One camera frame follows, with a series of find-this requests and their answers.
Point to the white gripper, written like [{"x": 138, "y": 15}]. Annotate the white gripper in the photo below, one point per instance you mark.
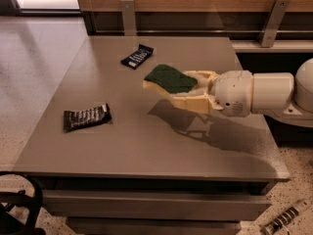
[{"x": 232, "y": 92}]

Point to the green and yellow sponge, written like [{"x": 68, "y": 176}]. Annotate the green and yellow sponge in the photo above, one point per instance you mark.
[{"x": 167, "y": 80}]

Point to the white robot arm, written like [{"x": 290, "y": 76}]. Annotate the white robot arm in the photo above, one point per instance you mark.
[{"x": 278, "y": 95}]

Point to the black chocolate bar wrapper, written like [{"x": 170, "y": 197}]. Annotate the black chocolate bar wrapper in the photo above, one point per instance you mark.
[{"x": 86, "y": 118}]

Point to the blue snack bar wrapper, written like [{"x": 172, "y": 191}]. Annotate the blue snack bar wrapper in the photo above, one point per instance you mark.
[{"x": 137, "y": 58}]

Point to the grey table with drawers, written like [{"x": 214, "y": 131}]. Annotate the grey table with drawers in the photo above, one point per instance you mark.
[{"x": 152, "y": 169}]

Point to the striped tube on floor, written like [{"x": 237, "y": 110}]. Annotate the striped tube on floor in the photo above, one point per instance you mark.
[{"x": 285, "y": 218}]

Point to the right metal bracket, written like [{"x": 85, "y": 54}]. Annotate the right metal bracket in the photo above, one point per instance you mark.
[{"x": 275, "y": 17}]

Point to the metal bracket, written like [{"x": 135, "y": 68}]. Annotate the metal bracket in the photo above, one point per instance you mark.
[
  {"x": 275, "y": 17},
  {"x": 128, "y": 17}
]

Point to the left metal bracket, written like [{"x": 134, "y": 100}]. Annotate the left metal bracket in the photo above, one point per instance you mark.
[{"x": 128, "y": 17}]

